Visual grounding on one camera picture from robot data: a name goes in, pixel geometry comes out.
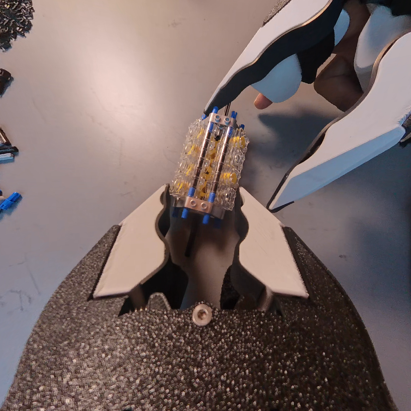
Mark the grey desk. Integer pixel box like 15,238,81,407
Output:
0,0,411,411

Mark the transparent brick engine model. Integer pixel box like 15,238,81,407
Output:
169,106,250,257

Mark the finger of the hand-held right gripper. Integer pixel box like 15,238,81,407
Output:
204,0,350,116
267,3,411,212

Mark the heap of black pins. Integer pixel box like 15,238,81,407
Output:
0,0,34,51

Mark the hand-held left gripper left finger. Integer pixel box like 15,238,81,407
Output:
93,185,187,299

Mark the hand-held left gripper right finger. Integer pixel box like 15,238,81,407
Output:
228,186,310,299

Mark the pile of mixed brick parts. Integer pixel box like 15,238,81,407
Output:
0,127,23,212

